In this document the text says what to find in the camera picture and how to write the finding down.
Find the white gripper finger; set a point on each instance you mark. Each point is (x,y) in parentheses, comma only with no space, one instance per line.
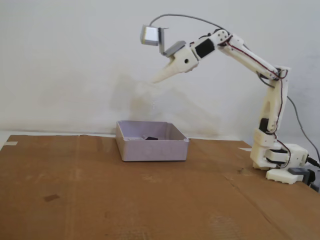
(166,73)

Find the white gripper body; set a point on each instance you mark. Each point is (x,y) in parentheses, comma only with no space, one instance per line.
(181,64)

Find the black rectangular block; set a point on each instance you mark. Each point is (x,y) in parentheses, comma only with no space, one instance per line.
(151,138)

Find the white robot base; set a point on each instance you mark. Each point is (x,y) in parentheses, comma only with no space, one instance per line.
(297,155)

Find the grey plastic open box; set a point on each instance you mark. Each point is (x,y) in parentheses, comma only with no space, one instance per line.
(150,152)

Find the silver webcam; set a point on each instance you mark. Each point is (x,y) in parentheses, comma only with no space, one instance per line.
(151,35)

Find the brown cardboard sheet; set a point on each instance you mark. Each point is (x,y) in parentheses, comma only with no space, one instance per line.
(100,200)

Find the grey table clamp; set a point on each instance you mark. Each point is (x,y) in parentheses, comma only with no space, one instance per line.
(297,171)

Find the beige masking tape piece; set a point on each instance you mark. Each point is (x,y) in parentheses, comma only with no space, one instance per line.
(11,144)

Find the grey webcam mount bracket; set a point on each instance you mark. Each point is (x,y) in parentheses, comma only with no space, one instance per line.
(175,48)

